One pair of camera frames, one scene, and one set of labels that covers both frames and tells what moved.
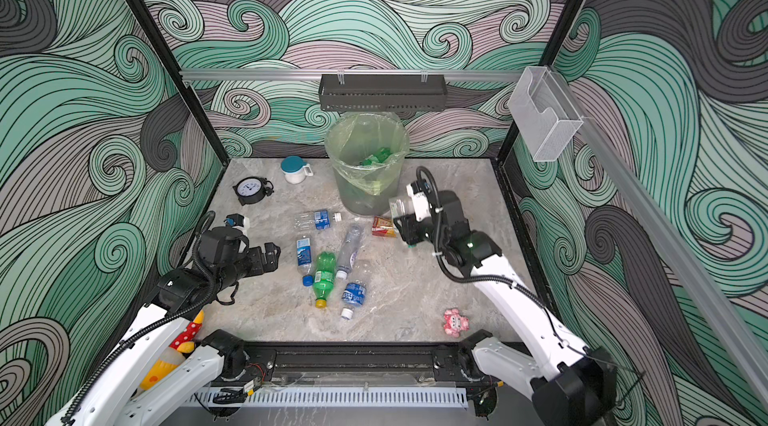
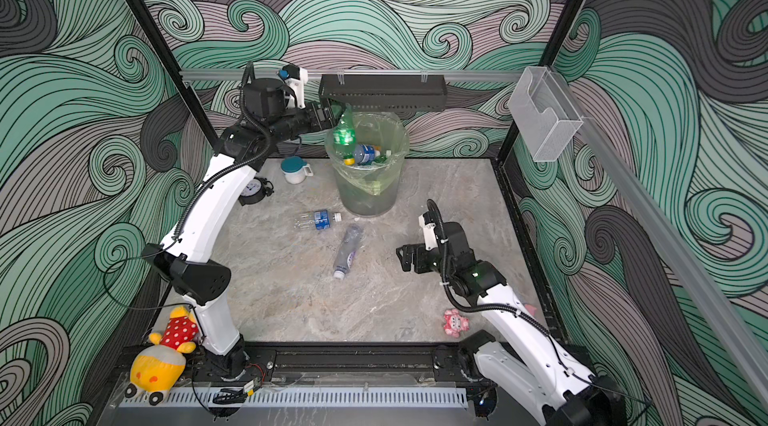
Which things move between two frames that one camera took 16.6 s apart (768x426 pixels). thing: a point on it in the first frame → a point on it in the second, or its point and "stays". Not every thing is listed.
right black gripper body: [419, 230] → [429, 260]
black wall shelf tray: [382, 92] stays
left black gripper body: [255, 263] → [308, 121]
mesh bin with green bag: [366, 151] stays
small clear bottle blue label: [353, 296] → [363, 153]
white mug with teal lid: [295, 169] stays
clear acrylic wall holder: [545, 113] stays
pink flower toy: [454, 322] stays
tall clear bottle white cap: [349, 249] stays
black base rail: [358, 364] stays
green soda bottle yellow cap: [324, 277] → [344, 135]
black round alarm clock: [251, 190] stays
